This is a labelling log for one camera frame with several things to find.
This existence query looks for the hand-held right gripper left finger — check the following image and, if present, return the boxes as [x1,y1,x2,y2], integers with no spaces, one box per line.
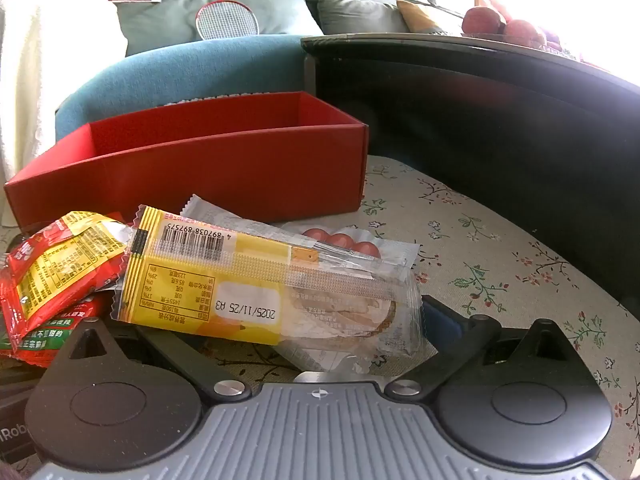
[64,318,252,404]

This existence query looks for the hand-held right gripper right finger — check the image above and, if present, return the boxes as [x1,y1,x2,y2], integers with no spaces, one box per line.
[385,294,577,404]

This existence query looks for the yellow clear snack packet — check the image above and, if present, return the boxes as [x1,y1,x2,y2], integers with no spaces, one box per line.
[110,204,427,362]

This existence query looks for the red cardboard box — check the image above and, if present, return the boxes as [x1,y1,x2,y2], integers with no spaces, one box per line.
[4,91,370,231]

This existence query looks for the red green snack packet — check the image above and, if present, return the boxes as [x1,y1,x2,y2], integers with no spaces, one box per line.
[0,294,112,367]

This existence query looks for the white sausage snack packet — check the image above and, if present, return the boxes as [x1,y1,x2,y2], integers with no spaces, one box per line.
[179,194,422,273]

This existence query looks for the red yellow snack packet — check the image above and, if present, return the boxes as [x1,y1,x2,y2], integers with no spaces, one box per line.
[0,210,136,342]

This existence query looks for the dark glass-top table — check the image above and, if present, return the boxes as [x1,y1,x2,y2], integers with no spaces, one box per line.
[300,33,640,313]

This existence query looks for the red apples on table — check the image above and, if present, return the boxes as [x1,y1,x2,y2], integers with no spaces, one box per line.
[459,32,571,55]

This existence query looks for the blue upholstered armchair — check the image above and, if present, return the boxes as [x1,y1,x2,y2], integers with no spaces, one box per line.
[54,34,321,142]

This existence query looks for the red apple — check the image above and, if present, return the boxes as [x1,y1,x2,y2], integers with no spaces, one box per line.
[501,19,547,47]
[461,6,507,36]

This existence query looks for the yellow patterned cushion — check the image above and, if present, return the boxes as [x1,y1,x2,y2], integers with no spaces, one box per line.
[397,0,452,36]

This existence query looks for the white fleece blanket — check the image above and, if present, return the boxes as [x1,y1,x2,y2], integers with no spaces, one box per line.
[0,0,129,183]

